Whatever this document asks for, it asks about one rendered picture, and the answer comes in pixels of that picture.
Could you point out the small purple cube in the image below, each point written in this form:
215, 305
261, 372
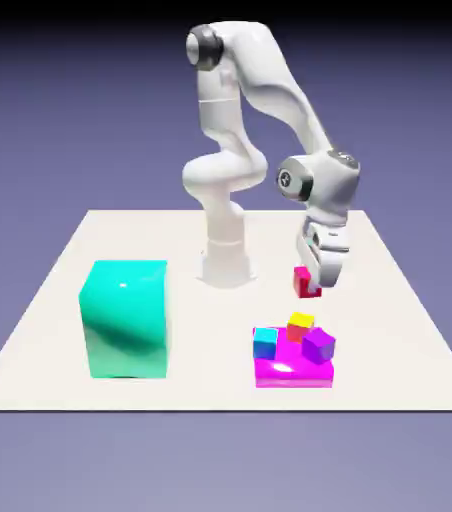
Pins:
318, 344

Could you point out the large magenta box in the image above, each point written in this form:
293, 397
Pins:
286, 368

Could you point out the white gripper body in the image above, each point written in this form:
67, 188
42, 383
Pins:
328, 256

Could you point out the small yellow cube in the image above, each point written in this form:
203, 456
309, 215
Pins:
301, 323

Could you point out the large teal box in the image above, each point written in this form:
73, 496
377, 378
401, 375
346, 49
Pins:
124, 320

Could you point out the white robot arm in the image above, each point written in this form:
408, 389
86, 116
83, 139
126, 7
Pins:
226, 120

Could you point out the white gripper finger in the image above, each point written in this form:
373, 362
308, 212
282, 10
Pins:
312, 286

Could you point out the small red cube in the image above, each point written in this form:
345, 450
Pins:
302, 280

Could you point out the small blue cube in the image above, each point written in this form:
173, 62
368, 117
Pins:
265, 343

